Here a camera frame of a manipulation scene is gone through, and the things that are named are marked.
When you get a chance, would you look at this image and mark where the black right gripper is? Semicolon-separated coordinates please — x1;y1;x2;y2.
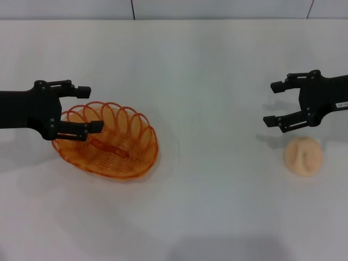
263;70;348;134

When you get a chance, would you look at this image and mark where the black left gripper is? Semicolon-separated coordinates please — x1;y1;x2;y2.
0;79;105;142

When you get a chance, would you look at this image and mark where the orange woven plastic basket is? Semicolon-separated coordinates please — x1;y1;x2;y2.
52;101;159;180

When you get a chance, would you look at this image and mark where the beige round bun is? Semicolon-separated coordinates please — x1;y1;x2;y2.
284;136;324;178

